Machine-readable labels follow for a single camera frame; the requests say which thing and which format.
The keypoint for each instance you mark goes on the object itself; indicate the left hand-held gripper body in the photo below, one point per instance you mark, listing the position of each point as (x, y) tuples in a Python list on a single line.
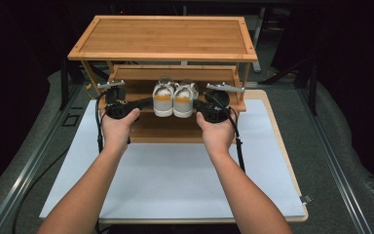
[(118, 109)]

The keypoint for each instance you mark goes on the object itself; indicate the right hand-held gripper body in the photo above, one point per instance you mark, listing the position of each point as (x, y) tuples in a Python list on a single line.
[(216, 109)]

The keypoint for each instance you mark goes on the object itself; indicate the white and grey sneaker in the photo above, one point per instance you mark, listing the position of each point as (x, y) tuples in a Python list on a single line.
[(163, 102), (183, 104)]

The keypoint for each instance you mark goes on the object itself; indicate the three-tier wooden shoe rack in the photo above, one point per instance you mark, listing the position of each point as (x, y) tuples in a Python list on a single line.
[(165, 39)]

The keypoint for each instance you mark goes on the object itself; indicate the person's left hand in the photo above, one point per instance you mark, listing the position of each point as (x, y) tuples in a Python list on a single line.
[(117, 130)]

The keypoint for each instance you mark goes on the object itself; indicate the person's right hand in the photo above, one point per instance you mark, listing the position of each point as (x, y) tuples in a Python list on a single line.
[(217, 133)]

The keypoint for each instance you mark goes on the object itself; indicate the small yellow tag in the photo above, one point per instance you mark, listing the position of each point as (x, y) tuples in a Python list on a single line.
[(88, 86)]

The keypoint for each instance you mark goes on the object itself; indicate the light wooden board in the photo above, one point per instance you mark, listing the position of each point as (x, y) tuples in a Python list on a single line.
[(256, 94)]

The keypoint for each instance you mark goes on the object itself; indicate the black metal stand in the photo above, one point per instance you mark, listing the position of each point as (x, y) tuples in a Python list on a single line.
[(64, 84), (312, 87)]

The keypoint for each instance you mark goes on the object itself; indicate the white metal stand leg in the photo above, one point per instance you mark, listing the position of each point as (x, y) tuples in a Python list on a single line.
[(257, 42)]

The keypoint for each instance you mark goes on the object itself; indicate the white table mat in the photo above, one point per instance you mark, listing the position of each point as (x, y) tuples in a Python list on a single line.
[(175, 182)]

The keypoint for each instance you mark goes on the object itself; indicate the aluminium rail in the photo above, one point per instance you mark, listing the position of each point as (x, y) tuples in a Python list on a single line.
[(29, 169), (334, 162)]

